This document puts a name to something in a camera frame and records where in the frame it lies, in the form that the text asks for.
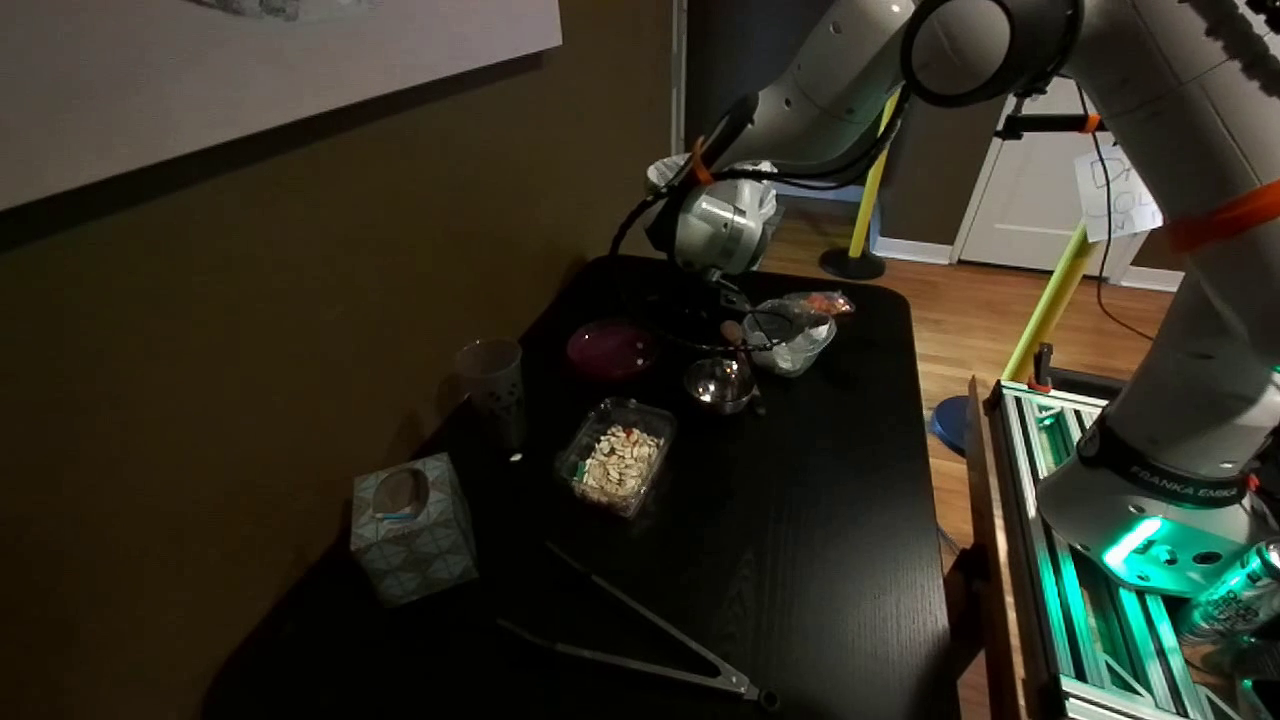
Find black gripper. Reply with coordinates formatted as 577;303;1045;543
641;274;749;352

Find maroon plastic plate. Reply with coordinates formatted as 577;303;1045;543
562;319;658;385

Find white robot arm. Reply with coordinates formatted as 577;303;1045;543
648;0;1280;597

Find black bin with white liner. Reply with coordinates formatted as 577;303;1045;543
648;153;781;274

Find small glass bowl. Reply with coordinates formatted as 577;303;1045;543
683;355;756;416

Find clear container with tissue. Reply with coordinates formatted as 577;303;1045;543
744;291;853;375

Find yellow pole with base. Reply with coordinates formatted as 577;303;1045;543
821;94;899;280

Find clear container of nuts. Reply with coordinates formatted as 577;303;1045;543
557;396;676;514

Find clear drinking glass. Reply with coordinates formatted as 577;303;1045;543
453;337;522;454

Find patterned tissue box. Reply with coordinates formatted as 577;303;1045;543
349;451;477;609

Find metal tongs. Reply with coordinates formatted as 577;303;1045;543
495;535;768;707

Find white door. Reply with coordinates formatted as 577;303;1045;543
954;130;1164;280

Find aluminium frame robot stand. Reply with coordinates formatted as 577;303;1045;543
970;385;1280;720

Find white wall picture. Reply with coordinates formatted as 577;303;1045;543
0;0;562;206

